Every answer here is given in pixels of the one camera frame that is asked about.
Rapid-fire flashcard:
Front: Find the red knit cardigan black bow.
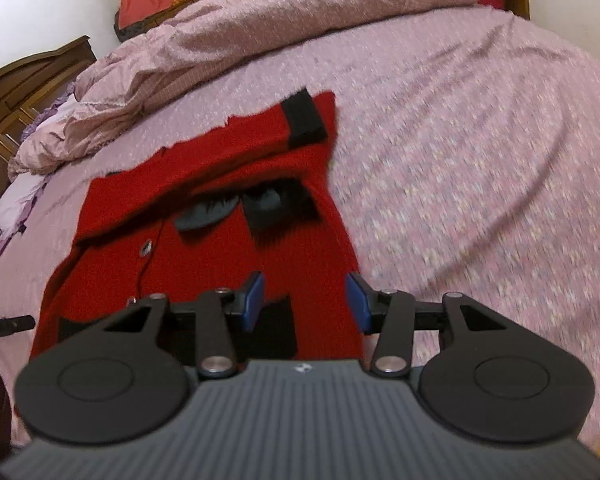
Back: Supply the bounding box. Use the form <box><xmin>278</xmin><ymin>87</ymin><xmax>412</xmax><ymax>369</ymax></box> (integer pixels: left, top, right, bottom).
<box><xmin>30</xmin><ymin>87</ymin><xmax>367</xmax><ymax>362</ymax></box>

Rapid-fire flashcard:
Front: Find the brown wooden headboard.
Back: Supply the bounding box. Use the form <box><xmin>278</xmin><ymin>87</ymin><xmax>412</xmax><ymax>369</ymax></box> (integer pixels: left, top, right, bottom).
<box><xmin>0</xmin><ymin>35</ymin><xmax>97</xmax><ymax>221</ymax></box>

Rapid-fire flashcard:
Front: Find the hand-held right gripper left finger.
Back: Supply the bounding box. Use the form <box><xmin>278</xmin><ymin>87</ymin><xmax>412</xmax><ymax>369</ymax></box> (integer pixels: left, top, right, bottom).
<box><xmin>100</xmin><ymin>271</ymin><xmax>267</xmax><ymax>380</ymax></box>

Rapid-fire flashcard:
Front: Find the lavender ruffled pillow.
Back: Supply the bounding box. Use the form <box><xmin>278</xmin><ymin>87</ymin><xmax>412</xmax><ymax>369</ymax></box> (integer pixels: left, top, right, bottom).
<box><xmin>0</xmin><ymin>85</ymin><xmax>82</xmax><ymax>257</ymax></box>

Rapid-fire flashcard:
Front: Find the pink floral bed sheet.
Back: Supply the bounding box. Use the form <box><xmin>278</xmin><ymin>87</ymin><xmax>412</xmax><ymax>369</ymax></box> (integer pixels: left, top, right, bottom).
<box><xmin>0</xmin><ymin>7</ymin><xmax>600</xmax><ymax>461</ymax></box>

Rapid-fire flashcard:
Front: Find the pink floral quilt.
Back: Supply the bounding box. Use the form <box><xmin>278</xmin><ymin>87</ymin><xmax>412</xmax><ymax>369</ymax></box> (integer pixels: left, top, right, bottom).
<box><xmin>7</xmin><ymin>0</ymin><xmax>489</xmax><ymax>182</ymax></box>

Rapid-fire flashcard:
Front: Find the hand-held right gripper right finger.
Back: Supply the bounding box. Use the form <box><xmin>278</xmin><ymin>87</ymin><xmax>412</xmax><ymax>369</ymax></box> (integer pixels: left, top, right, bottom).
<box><xmin>345</xmin><ymin>272</ymin><xmax>508</xmax><ymax>380</ymax></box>

